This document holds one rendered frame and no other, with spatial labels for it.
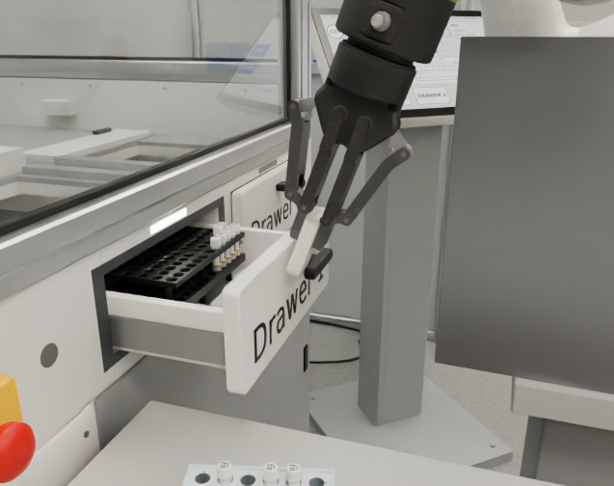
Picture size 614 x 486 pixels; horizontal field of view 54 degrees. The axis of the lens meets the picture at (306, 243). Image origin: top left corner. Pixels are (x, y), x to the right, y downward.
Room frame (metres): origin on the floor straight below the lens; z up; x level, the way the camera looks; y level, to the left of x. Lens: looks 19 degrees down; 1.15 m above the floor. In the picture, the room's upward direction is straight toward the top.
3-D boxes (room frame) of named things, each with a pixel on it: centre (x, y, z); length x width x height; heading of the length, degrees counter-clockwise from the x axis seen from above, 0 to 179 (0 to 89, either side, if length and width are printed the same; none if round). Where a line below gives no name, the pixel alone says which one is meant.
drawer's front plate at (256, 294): (0.63, 0.02, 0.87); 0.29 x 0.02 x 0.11; 162
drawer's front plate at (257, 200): (0.97, 0.05, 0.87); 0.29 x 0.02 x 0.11; 162
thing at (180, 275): (0.66, 0.12, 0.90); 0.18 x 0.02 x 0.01; 162
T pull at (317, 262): (0.62, 0.00, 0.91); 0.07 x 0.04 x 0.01; 162
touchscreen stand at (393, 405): (1.53, -0.28, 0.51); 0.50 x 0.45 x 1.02; 24
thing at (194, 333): (0.69, 0.22, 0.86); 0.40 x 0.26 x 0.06; 72
